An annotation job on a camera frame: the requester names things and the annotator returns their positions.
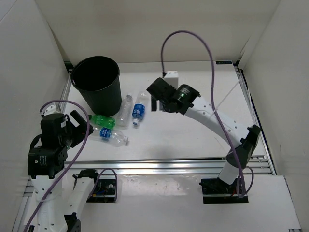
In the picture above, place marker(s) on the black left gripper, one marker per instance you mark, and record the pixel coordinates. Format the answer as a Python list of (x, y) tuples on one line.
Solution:
[(80, 133)]

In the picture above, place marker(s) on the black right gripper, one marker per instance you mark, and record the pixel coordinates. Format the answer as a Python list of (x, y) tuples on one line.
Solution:
[(154, 104)]

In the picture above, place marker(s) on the blue label Pocari bottle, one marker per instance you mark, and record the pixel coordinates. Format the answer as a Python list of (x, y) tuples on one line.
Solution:
[(139, 108)]

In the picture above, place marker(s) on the clear unlabelled plastic bottle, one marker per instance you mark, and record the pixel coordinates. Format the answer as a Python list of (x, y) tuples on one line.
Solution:
[(124, 112)]

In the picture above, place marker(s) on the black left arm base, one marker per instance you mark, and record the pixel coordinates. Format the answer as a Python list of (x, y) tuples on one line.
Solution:
[(104, 192)]

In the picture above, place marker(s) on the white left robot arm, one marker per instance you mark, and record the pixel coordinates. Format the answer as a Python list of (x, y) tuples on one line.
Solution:
[(46, 168)]

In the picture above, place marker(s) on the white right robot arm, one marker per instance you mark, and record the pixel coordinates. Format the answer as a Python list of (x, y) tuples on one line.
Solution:
[(188, 102)]

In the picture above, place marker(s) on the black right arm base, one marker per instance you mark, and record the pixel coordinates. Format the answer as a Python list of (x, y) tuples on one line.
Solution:
[(216, 191)]

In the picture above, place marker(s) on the black plastic waste bin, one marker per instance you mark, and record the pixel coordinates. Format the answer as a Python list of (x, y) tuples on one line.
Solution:
[(98, 81)]

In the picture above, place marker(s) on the green plastic soda bottle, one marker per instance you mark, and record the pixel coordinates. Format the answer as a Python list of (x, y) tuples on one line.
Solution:
[(102, 121)]

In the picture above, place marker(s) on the clear Aquafina bottle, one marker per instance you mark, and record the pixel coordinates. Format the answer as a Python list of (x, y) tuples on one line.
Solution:
[(113, 137)]

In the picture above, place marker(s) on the white zip tie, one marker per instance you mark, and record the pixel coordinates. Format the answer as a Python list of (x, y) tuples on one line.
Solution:
[(217, 107)]

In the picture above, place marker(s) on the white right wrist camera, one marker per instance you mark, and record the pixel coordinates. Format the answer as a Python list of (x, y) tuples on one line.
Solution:
[(172, 78)]

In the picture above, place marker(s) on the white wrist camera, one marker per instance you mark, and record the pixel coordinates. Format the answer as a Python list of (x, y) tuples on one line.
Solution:
[(51, 109), (172, 78)]

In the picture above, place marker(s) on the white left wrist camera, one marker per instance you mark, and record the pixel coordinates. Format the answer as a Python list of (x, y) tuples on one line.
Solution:
[(51, 109)]

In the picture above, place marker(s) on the aluminium front frame rail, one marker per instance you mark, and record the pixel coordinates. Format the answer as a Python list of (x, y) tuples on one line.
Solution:
[(163, 166)]

